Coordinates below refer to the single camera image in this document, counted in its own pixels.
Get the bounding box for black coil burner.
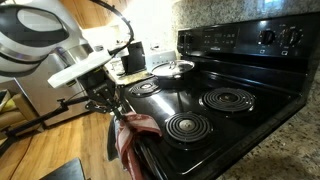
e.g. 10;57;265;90
199;87;257;113
163;111;214;145
128;79;162;98

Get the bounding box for dark grey hanging towel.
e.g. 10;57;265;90
106;116;122;162

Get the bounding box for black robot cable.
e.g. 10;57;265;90
88;0;135;58

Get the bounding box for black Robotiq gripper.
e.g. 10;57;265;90
78;65;127;122

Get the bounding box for red white patterned towel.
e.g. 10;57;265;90
114;111;163;180

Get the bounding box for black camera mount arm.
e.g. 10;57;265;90
0;96;91;155

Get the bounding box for yellow cushion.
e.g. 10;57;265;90
0;91;18;115

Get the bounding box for tan sofa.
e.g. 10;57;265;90
0;89;41;134

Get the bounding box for black oven door handle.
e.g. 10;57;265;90
133;138;164;180

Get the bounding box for brown wood wall cabinets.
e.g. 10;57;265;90
59;0;129;29

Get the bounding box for white toaster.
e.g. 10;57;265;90
145;49;177;73

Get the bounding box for stainless steel refrigerator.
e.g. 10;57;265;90
13;49;91;128

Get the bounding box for small white countertop appliance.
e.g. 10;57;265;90
109;56;127;77

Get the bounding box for black electric stove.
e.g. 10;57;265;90
114;11;320;180

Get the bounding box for black coffee maker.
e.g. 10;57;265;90
121;41;147;75

